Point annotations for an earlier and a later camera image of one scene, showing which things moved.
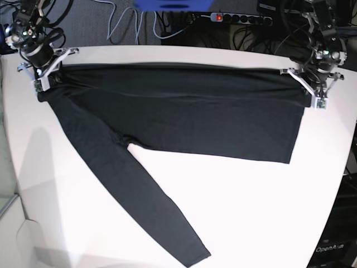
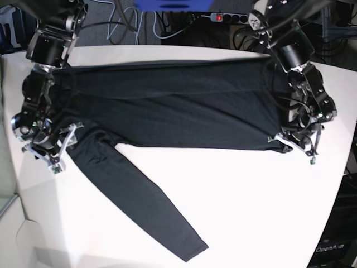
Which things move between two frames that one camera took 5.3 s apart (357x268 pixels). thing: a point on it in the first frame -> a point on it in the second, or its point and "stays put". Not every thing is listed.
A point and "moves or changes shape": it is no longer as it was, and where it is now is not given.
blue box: x=174 y=5 stays put
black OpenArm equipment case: x=336 y=246 stays put
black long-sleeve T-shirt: x=240 y=113 moves or changes shape
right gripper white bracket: x=319 y=92 -> x=312 y=153
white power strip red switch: x=241 y=18 stays put
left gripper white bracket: x=42 y=83 -> x=59 y=166
